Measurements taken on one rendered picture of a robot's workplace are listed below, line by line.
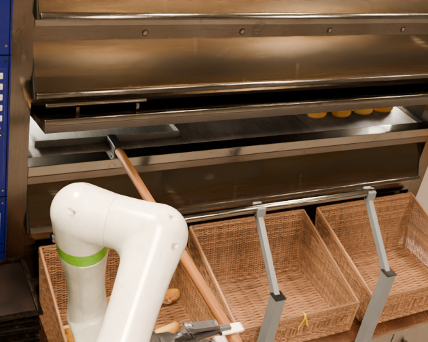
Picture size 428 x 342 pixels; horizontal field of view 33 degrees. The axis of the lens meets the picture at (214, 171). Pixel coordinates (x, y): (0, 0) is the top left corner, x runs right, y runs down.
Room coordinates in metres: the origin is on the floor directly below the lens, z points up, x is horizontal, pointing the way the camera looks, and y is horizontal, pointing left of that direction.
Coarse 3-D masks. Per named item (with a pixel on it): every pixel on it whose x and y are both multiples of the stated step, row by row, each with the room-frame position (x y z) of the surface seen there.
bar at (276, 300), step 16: (352, 192) 2.26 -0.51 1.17; (368, 192) 2.29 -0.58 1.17; (224, 208) 1.99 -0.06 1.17; (240, 208) 2.01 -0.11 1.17; (256, 208) 2.03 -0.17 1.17; (272, 208) 2.07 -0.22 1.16; (368, 208) 2.28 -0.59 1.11; (256, 224) 2.03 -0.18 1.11; (384, 256) 2.16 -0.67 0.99; (272, 272) 1.92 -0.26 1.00; (384, 272) 2.12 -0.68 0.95; (272, 288) 1.89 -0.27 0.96; (384, 288) 2.10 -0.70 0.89; (272, 304) 1.85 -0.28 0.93; (384, 304) 2.12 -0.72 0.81; (272, 320) 1.85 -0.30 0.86; (368, 320) 2.11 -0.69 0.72; (272, 336) 1.86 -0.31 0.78; (368, 336) 2.11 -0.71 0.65
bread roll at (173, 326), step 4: (164, 324) 1.97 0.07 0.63; (168, 324) 1.95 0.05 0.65; (172, 324) 1.95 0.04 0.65; (176, 324) 1.96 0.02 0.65; (156, 328) 1.93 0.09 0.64; (160, 328) 1.93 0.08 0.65; (164, 328) 1.93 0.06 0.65; (168, 328) 1.93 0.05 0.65; (172, 328) 1.94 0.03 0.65; (176, 328) 1.95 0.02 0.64; (156, 332) 1.92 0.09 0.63
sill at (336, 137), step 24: (192, 144) 2.37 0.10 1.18; (216, 144) 2.40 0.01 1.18; (240, 144) 2.44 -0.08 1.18; (264, 144) 2.48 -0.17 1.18; (288, 144) 2.54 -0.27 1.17; (312, 144) 2.60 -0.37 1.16; (336, 144) 2.67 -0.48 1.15; (48, 168) 2.02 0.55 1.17; (72, 168) 2.07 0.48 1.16; (96, 168) 2.11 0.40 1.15
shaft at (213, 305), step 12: (120, 156) 2.13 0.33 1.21; (132, 168) 2.06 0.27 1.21; (132, 180) 2.01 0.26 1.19; (144, 192) 1.94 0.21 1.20; (192, 264) 1.63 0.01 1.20; (192, 276) 1.59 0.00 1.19; (204, 288) 1.54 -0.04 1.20; (204, 300) 1.51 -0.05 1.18; (216, 300) 1.50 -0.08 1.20; (216, 312) 1.46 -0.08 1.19; (228, 336) 1.39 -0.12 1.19
